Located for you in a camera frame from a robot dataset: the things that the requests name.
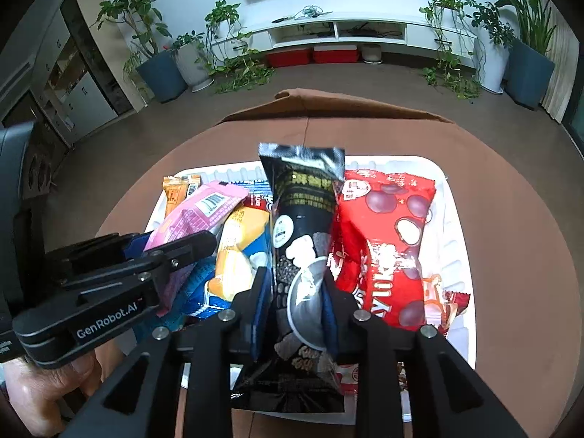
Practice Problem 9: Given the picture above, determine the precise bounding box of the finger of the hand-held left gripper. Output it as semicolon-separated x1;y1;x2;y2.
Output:
46;233;153;277
61;230;217;311

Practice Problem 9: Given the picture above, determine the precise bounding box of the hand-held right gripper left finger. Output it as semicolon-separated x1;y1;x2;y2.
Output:
59;267;274;438

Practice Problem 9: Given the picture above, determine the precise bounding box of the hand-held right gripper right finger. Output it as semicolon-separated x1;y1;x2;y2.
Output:
322;278;530;438

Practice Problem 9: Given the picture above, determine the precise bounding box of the pink snack packet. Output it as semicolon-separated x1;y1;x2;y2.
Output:
143;181;245;313

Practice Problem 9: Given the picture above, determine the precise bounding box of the light blue snack packet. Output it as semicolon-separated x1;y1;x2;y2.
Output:
132;255;217;343

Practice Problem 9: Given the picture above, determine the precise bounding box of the orange snack packet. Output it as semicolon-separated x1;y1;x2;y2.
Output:
163;174;202;217

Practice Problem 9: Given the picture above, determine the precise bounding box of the white packet with red stripe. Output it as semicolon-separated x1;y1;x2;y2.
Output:
335;360;361;395

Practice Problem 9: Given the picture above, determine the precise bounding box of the blue packet with bread picture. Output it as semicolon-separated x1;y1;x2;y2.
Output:
185;205;274;320

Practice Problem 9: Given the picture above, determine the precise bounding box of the blue striped cookie packet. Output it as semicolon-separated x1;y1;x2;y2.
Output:
226;178;274;213

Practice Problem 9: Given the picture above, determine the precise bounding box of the red chocolate ball packet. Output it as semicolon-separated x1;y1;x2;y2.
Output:
328;169;436;333

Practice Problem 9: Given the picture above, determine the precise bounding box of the black snack packet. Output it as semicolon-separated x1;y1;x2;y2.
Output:
230;142;346;414

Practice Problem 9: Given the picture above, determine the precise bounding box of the small red and white packet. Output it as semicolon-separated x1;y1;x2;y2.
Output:
422;274;470;334

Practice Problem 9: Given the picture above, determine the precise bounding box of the white foam tray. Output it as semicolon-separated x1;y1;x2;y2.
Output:
145;157;477;425

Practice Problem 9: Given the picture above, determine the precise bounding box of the person's left hand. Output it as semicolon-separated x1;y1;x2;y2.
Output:
2;338;124;438

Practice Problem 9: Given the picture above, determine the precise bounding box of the tall tree in blue pot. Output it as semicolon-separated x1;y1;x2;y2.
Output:
93;0;189;103

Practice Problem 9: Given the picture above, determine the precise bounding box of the small plant in ribbed pot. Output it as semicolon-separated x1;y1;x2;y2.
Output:
171;31;215;92

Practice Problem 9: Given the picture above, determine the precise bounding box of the trailing pothos plant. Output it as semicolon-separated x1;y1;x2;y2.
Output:
196;0;277;94

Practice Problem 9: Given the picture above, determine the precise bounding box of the red storage box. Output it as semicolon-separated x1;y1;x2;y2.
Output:
313;47;359;64
266;50;313;68

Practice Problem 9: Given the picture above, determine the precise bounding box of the white television cabinet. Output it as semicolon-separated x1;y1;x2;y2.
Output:
212;13;487;60

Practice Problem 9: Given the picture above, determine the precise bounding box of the bushy plant in white pot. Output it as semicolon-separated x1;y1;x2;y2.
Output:
470;0;516;94

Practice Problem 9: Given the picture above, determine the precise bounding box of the broad-leaf plant in blue pot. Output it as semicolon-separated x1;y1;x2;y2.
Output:
486;0;558;110

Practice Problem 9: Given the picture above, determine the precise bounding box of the glass sliding door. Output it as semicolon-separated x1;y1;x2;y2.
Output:
561;68;584;142

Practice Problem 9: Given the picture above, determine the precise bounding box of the beige curtain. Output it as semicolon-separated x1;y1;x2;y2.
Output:
541;9;576;124

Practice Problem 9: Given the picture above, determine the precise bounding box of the trailing vine plant on cabinet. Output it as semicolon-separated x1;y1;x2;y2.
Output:
419;0;484;100

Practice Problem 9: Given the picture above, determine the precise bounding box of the white wall cabinet with shelves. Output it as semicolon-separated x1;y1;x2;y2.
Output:
0;0;147;192

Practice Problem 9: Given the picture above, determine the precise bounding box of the tangle of cables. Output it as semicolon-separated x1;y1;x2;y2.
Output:
292;5;324;21

